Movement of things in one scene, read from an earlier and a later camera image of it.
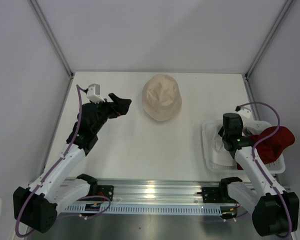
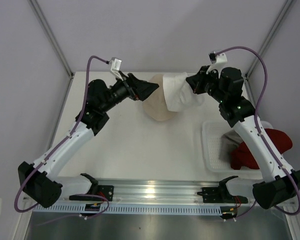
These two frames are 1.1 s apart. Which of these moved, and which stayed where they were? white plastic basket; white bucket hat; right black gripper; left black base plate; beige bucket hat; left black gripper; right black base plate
Moved: right black gripper; white bucket hat; left black gripper
Stayed: beige bucket hat; white plastic basket; left black base plate; right black base plate
